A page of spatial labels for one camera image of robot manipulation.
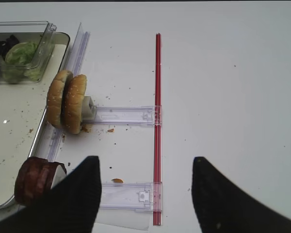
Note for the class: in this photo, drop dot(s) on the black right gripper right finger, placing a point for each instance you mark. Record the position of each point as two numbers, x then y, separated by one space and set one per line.
222 207

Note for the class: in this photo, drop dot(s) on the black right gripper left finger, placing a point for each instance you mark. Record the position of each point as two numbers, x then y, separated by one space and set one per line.
70 207

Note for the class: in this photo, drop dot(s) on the brown meat patties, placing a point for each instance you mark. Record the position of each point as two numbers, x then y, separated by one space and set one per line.
36 177

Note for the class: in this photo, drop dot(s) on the green lettuce leaves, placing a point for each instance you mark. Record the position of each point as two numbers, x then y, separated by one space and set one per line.
17 65

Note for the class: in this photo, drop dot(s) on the right red strip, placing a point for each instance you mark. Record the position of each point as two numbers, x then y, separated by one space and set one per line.
157 214

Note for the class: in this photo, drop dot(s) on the white pusher block behind sesame buns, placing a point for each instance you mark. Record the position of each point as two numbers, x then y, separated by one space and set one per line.
88 110

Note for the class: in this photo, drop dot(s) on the silver metal tray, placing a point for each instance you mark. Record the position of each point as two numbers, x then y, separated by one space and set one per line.
22 118

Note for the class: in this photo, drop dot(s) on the sesame bun top near tray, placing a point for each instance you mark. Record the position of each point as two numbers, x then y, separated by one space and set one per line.
55 97

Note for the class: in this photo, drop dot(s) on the sesame bun top outer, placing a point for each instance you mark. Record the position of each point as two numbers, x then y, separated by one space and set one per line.
73 103

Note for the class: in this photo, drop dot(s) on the clear plastic container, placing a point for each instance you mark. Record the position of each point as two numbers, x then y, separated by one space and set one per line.
40 32

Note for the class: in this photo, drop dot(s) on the right front clear cross rail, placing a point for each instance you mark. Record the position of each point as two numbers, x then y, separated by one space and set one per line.
140 197

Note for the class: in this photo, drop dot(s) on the clear cross rail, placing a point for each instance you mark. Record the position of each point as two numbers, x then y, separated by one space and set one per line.
147 116
140 197

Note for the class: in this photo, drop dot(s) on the right rear clear cross rail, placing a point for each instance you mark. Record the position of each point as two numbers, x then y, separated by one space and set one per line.
147 116

